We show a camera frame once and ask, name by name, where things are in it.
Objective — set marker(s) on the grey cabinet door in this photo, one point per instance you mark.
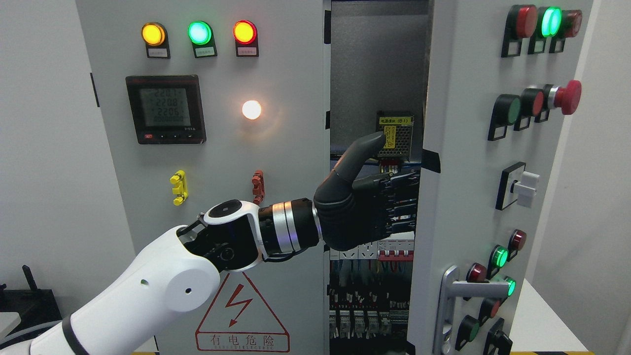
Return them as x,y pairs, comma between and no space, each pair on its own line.
488,61
288,142

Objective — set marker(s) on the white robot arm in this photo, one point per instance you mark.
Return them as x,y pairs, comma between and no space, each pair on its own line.
178,273

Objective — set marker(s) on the white power socket modules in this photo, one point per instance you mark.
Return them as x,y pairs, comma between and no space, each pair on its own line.
367,251

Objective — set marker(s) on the white glowing indicator light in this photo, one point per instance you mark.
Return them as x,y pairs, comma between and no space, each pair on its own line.
251,109

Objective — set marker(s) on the metal mesh power supply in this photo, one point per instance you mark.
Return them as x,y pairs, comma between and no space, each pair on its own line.
398,129

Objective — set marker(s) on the red indicator light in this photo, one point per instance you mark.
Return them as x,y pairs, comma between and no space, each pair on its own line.
246,39

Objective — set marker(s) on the red electric hazard sticker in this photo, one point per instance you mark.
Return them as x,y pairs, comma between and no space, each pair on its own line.
239,319

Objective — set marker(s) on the black digital power meter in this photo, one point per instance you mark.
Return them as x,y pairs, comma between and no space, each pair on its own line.
166,109

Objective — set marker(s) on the green indicator light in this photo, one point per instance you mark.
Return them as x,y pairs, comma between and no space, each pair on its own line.
202,39

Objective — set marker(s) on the yellow indicator light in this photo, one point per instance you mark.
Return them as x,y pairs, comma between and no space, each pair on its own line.
156,40

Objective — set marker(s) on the red emergency stop button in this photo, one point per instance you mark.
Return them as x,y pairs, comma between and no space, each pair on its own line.
566,98

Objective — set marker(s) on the black box at left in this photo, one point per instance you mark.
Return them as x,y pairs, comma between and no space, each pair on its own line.
35,306

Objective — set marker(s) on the red handle circuit breaker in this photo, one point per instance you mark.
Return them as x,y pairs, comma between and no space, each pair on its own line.
397,247

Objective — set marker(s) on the silver door handle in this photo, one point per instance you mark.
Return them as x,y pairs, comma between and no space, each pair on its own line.
449,338

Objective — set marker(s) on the white selector switch right door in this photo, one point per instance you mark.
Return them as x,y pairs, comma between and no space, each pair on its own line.
516,185

